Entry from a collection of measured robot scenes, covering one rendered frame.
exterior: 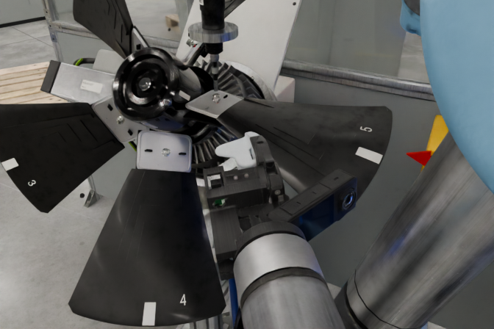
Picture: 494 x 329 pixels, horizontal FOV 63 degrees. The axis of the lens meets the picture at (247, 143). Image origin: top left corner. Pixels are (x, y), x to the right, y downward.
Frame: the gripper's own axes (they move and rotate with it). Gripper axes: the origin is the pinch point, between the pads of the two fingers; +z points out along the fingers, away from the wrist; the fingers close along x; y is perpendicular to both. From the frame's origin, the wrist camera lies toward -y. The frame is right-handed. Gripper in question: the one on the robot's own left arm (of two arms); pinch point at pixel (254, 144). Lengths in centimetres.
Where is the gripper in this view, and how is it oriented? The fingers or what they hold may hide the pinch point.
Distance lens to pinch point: 54.2
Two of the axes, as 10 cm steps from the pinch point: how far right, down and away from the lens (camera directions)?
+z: -1.7, -5.1, 8.4
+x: 1.1, 8.4, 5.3
